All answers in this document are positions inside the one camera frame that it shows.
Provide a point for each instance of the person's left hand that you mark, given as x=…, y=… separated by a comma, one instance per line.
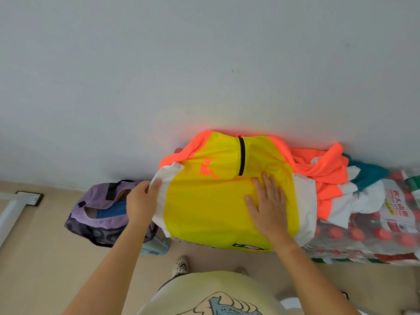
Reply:
x=139, y=206

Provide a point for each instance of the person's right hand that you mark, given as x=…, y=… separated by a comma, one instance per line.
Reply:
x=270, y=216

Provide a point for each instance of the person's right middle finger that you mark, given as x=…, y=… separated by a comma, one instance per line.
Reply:
x=266, y=186

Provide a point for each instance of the person's right little finger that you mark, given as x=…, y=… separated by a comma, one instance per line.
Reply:
x=284, y=197

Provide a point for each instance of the person's left thumb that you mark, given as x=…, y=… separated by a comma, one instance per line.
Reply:
x=155, y=187

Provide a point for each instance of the person's right thumb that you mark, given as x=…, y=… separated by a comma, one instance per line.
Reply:
x=251, y=205

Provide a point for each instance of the yellow orange white jersey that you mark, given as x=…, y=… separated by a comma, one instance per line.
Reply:
x=210, y=206

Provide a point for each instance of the person's right forearm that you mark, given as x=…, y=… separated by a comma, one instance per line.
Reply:
x=308, y=278

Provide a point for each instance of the person's left forearm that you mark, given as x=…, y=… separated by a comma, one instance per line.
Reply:
x=111, y=268

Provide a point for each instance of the blue cloth item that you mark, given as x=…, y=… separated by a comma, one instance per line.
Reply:
x=113, y=209

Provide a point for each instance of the orange white teal garment pile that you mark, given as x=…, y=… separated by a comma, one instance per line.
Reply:
x=328, y=173

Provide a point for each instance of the light blue plastic stool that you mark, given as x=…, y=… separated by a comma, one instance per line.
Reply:
x=156, y=246

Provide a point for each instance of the purple patterned bag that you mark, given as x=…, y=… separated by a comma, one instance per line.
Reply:
x=95, y=196

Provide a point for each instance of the person's white right shoe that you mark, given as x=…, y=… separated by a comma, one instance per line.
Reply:
x=242, y=271

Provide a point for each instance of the person's white shoe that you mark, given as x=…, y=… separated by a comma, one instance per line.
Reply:
x=180, y=266
x=242, y=271

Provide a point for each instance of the person's white left shoe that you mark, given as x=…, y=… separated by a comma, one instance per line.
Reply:
x=180, y=266

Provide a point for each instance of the shrink-wrapped pack of water bottles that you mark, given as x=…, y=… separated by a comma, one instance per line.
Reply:
x=367, y=232

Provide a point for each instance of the person's pale yellow printed shirt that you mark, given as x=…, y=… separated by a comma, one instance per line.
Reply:
x=210, y=288

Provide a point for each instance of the white object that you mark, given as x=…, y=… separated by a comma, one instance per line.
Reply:
x=291, y=305

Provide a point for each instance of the white metal frame leg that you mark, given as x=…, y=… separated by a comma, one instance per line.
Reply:
x=13, y=209

